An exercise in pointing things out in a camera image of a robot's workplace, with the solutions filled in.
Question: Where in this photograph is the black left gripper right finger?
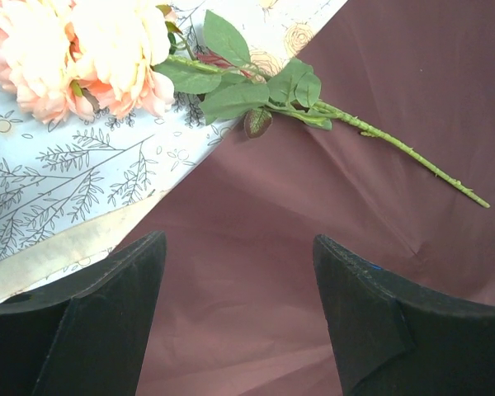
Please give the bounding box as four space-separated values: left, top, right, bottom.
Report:
313 235 495 395

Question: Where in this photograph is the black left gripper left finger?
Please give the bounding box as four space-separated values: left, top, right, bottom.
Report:
0 231 167 396

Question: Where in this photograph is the cream printed ribbon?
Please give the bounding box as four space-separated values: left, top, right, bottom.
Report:
0 190 168 302

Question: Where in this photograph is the red wrapping paper sheet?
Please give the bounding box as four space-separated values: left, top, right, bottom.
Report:
130 1 495 395

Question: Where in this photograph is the pink rose stem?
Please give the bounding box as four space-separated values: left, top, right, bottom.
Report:
0 0 491 209

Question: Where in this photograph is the floral patterned table mat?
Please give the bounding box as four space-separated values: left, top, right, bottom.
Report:
0 0 350 304

